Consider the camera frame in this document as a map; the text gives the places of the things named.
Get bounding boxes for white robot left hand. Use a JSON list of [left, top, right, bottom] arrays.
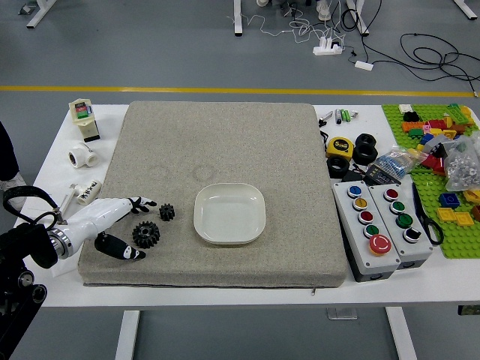
[[59, 196, 158, 263]]

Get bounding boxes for big black gear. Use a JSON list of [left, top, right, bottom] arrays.
[[131, 220, 163, 250]]

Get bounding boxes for small black gear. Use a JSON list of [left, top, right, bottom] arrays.
[[158, 202, 178, 222]]

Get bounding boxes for grey five-button control box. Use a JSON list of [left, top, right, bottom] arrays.
[[331, 181, 402, 284]]

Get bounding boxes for grey four-button control box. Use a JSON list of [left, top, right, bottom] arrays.
[[367, 182, 434, 271]]

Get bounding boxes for white pipe with writing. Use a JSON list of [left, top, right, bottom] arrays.
[[76, 177, 104, 206]]

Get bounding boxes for small white syringe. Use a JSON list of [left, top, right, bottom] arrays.
[[58, 182, 80, 214]]

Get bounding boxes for white pipe tee fitting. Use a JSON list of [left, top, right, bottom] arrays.
[[67, 141, 101, 171]]

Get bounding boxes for person's white shoe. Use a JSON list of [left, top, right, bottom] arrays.
[[0, 178, 29, 212]]

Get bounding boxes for person's leg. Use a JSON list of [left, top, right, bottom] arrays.
[[0, 121, 21, 183]]

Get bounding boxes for white table leg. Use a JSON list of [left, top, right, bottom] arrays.
[[385, 307, 419, 360], [113, 310, 142, 360]]

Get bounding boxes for white square plate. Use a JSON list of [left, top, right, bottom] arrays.
[[193, 181, 267, 247]]

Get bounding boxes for grey-brown cushion mat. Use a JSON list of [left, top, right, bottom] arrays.
[[77, 100, 348, 290]]

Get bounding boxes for white desk leg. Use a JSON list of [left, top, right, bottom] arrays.
[[232, 0, 245, 38], [25, 0, 59, 29], [346, 0, 371, 37], [452, 0, 480, 21]]

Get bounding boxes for black rubber tyre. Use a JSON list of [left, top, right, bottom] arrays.
[[355, 132, 377, 149], [326, 156, 353, 179], [352, 142, 380, 165]]

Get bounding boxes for yellow tape measure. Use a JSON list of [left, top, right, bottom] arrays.
[[325, 136, 355, 161]]

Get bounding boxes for black pouch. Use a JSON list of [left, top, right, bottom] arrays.
[[342, 168, 371, 185]]

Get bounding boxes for white power strip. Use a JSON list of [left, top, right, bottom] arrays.
[[312, 37, 344, 57]]

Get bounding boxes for black electronic module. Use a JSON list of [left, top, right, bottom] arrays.
[[364, 166, 402, 187]]

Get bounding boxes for plastic bag of blue parts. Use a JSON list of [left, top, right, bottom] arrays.
[[369, 145, 423, 178]]

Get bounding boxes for black scissors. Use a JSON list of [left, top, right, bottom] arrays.
[[410, 181, 445, 247]]

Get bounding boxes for green brick baseplate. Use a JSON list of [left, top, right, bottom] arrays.
[[380, 103, 480, 260]]

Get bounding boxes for red toy brick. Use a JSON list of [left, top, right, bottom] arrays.
[[421, 153, 446, 174]]

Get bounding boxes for blue toy brick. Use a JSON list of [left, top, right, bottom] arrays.
[[439, 192, 461, 209]]

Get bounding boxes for plastic bag of metal screws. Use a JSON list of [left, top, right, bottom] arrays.
[[442, 130, 480, 194]]

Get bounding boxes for cream switch box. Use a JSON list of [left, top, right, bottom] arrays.
[[68, 97, 102, 144]]

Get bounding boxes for metal table bracket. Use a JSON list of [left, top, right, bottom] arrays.
[[325, 307, 358, 321]]

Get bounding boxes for white floor cable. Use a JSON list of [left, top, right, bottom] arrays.
[[226, 13, 350, 47]]

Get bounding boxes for black floor cable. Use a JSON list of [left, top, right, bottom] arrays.
[[399, 32, 480, 95]]

